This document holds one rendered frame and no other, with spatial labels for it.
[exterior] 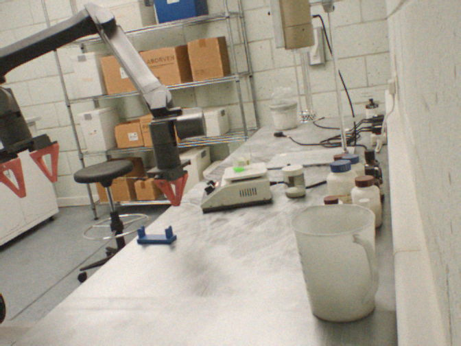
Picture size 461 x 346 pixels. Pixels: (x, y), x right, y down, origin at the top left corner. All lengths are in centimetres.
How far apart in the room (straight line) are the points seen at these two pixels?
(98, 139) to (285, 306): 326
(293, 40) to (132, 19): 222
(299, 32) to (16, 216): 300
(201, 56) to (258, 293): 281
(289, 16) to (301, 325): 112
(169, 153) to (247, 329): 47
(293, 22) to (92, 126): 257
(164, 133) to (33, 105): 376
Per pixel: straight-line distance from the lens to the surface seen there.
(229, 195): 134
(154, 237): 122
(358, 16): 372
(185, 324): 85
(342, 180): 114
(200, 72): 358
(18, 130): 102
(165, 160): 110
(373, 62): 372
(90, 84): 403
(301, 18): 167
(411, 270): 70
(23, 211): 420
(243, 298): 89
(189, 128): 108
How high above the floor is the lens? 117
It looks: 14 degrees down
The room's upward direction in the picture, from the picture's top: 10 degrees counter-clockwise
